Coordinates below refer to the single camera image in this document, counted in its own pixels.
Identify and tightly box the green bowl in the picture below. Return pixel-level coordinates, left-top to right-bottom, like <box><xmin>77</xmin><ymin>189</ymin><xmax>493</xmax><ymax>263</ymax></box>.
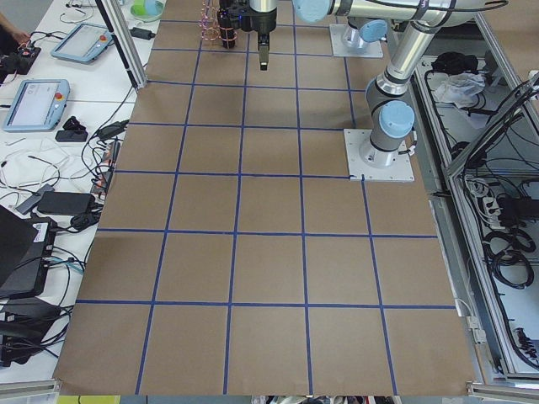
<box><xmin>130</xmin><ymin>0</ymin><xmax>164</xmax><ymax>23</ymax></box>

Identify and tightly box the teach pendant upper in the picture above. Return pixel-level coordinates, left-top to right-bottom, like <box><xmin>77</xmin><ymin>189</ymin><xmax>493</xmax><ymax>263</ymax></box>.
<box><xmin>51</xmin><ymin>23</ymin><xmax>113</xmax><ymax>64</ymax></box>

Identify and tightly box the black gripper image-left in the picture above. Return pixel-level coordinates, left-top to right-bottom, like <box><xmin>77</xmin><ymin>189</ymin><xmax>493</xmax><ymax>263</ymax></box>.
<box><xmin>218</xmin><ymin>0</ymin><xmax>277</xmax><ymax>71</ymax></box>

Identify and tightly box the black laptop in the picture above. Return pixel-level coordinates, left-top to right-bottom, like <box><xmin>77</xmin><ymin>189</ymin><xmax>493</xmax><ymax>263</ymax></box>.
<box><xmin>1</xmin><ymin>207</ymin><xmax>56</xmax><ymax>299</ymax></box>

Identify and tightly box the copper wire wine basket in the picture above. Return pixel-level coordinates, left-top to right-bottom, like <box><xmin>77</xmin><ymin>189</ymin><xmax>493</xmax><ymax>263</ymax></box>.
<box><xmin>199</xmin><ymin>0</ymin><xmax>222</xmax><ymax>45</ymax></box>

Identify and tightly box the dark wine bottle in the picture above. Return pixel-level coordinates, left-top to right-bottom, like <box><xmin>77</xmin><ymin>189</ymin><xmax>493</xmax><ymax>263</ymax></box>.
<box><xmin>217</xmin><ymin>9</ymin><xmax>237</xmax><ymax>49</ymax></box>

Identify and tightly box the aluminium frame rail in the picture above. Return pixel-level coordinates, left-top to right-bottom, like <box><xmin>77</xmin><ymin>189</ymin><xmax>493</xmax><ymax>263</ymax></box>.
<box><xmin>96</xmin><ymin>0</ymin><xmax>147</xmax><ymax>89</ymax></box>

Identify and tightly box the white base plate image-left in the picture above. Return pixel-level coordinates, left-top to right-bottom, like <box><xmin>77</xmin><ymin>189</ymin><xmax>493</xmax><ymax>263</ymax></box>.
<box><xmin>344</xmin><ymin>129</ymin><xmax>414</xmax><ymax>183</ymax></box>

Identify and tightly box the white base plate image-right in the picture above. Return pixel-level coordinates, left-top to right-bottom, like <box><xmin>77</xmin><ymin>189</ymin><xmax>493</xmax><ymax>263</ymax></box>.
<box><xmin>329</xmin><ymin>20</ymin><xmax>387</xmax><ymax>59</ymax></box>

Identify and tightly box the white crumpled cloth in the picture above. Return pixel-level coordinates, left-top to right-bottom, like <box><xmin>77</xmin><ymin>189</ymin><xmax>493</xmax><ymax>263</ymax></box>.
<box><xmin>433</xmin><ymin>72</ymin><xmax>486</xmax><ymax>108</ymax></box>

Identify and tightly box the black power brick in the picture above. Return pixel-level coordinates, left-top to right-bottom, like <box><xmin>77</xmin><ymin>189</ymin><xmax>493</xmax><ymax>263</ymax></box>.
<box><xmin>37</xmin><ymin>191</ymin><xmax>94</xmax><ymax>215</ymax></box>

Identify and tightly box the teach pendant lower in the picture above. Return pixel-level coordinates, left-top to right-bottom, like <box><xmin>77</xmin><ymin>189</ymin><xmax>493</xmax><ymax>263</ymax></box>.
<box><xmin>3</xmin><ymin>79</ymin><xmax>71</xmax><ymax>132</ymax></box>

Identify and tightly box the teach pendant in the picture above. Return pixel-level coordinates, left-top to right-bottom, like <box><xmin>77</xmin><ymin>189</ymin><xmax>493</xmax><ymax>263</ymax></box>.
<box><xmin>51</xmin><ymin>23</ymin><xmax>113</xmax><ymax>64</ymax></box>
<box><xmin>3</xmin><ymin>79</ymin><xmax>71</xmax><ymax>132</ymax></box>

